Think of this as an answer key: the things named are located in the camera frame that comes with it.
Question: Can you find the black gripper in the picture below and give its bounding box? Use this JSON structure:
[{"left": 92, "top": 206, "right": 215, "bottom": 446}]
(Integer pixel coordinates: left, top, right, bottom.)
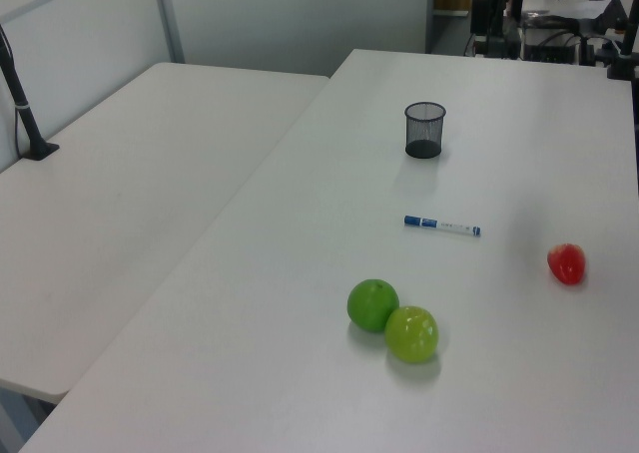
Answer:
[{"left": 470, "top": 0, "right": 526, "bottom": 59}]

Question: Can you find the blue and white marker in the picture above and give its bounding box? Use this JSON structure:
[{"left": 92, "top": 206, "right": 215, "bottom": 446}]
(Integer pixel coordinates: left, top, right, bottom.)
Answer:
[{"left": 402, "top": 215, "right": 483, "bottom": 238}]

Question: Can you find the black electronics box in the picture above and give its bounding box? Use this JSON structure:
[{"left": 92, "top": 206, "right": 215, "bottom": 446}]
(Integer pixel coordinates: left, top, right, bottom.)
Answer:
[{"left": 522, "top": 41, "right": 583, "bottom": 66}]

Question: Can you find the black mesh pen cup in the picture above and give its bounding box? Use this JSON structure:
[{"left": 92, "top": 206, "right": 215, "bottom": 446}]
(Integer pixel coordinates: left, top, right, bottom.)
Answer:
[{"left": 403, "top": 101, "right": 447, "bottom": 159}]

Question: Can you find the red toy strawberry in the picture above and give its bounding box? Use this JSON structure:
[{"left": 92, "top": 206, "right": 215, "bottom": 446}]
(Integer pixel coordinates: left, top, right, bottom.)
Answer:
[{"left": 546, "top": 242, "right": 587, "bottom": 286}]

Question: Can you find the dark green apple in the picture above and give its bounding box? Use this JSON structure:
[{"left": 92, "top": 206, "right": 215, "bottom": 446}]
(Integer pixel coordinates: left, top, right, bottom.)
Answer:
[{"left": 346, "top": 278, "right": 400, "bottom": 334}]

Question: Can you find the yellow-green apple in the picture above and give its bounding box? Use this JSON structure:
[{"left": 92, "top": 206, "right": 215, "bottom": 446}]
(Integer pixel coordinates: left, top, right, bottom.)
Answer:
[{"left": 383, "top": 305, "right": 440, "bottom": 365}]

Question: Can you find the white side table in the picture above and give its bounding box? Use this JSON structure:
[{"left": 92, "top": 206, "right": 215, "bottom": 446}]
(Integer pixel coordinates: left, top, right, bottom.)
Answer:
[{"left": 0, "top": 62, "right": 331, "bottom": 405}]

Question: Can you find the black pole with flat base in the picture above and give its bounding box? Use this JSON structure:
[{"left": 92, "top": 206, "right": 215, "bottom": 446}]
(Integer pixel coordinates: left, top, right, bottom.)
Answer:
[{"left": 0, "top": 23, "right": 61, "bottom": 162}]

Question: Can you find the black camera stand with clamp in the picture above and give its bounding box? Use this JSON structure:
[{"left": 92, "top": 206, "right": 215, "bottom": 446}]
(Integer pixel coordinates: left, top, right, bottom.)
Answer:
[{"left": 605, "top": 0, "right": 639, "bottom": 81}]

